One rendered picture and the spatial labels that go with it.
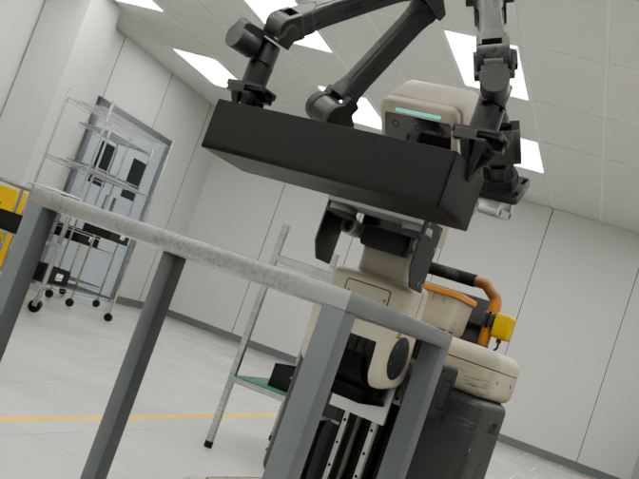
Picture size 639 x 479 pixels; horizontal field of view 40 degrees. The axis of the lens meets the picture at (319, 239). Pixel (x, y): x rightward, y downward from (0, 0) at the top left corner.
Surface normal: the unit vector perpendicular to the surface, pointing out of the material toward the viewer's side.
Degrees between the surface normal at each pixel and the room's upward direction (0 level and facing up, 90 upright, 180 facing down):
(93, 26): 90
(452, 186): 90
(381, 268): 98
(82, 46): 90
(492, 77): 89
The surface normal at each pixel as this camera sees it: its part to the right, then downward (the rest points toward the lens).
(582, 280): -0.29, -0.18
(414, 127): -0.56, 0.46
